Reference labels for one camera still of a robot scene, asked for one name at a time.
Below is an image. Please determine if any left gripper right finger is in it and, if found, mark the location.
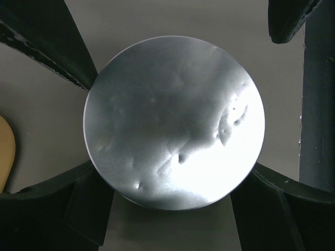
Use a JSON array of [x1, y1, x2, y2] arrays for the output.
[[230, 163, 334, 251]]

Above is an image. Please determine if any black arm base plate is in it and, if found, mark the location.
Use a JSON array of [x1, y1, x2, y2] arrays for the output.
[[299, 1, 334, 193]]

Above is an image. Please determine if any clear round jar lid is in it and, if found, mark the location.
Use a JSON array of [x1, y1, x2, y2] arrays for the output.
[[83, 36, 265, 211]]

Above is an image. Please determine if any orange candy tray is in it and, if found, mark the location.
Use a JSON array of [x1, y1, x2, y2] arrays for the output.
[[0, 117, 16, 192]]

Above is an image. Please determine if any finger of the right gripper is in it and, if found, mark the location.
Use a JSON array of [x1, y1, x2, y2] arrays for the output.
[[1, 0, 97, 91], [268, 0, 321, 43]]

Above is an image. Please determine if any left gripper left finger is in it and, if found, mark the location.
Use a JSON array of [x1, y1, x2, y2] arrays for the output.
[[1, 162, 114, 250]]

